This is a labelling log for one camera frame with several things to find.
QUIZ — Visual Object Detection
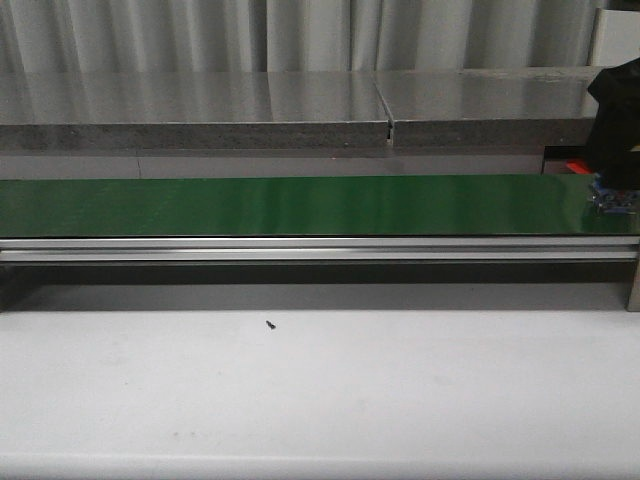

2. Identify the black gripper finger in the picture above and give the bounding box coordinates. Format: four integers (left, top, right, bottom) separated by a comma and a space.
584, 59, 639, 190

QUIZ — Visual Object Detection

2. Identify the red plastic tray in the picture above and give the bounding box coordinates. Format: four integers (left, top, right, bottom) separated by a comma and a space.
565, 159, 594, 175

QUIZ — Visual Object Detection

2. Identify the green conveyor belt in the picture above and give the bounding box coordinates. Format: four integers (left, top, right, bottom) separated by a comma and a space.
1, 175, 639, 238

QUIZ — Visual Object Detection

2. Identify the right conveyor support leg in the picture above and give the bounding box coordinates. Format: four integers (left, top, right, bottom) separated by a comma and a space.
621, 245, 639, 313

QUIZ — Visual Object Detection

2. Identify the grey stone counter left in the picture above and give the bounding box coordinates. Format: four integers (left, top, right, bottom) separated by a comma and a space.
1, 72, 390, 151

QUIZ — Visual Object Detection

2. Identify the grey pleated curtain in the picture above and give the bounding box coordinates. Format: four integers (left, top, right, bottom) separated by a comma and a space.
1, 1, 599, 73

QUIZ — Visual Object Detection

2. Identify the aluminium conveyor side rail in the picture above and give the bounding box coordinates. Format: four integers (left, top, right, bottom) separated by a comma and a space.
1, 236, 639, 263

